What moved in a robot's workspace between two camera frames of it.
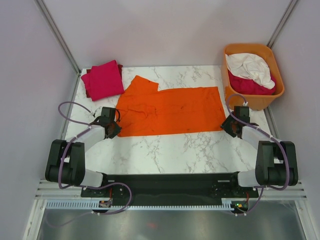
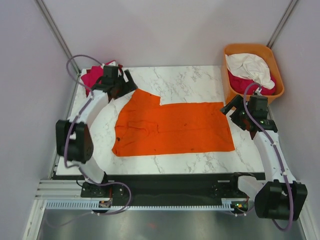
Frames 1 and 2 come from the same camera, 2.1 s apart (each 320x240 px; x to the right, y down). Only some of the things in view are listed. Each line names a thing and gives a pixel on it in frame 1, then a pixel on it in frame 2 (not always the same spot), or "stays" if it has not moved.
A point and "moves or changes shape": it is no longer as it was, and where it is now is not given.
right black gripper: [225, 125] to [237, 102]
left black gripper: [116, 131] to [130, 83]
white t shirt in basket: [250, 66] stays
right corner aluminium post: [285, 17] stays
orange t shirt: [145, 111] moves or changes shape
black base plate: [169, 189] stays
